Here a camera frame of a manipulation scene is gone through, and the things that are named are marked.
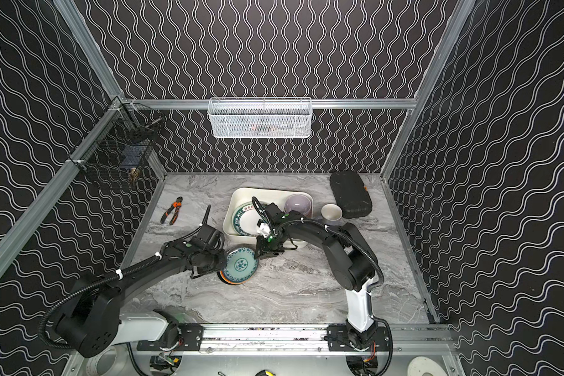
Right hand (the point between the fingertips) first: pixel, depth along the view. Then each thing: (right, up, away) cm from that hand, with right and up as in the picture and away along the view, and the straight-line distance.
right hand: (259, 257), depth 88 cm
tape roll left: (-45, -27, -18) cm, 56 cm away
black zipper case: (+40, +25, +19) cm, 51 cm away
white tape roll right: (+50, -27, -19) cm, 60 cm away
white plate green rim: (-8, +13, +14) cm, 21 cm away
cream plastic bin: (-11, +23, +19) cm, 32 cm away
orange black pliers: (-39, +20, +19) cm, 48 cm away
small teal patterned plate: (-6, -3, 0) cm, 7 cm away
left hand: (-11, -2, -2) cm, 12 cm away
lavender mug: (+30, +16, +13) cm, 36 cm away
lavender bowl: (+16, +20, +16) cm, 31 cm away
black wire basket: (-58, +47, +9) cm, 75 cm away
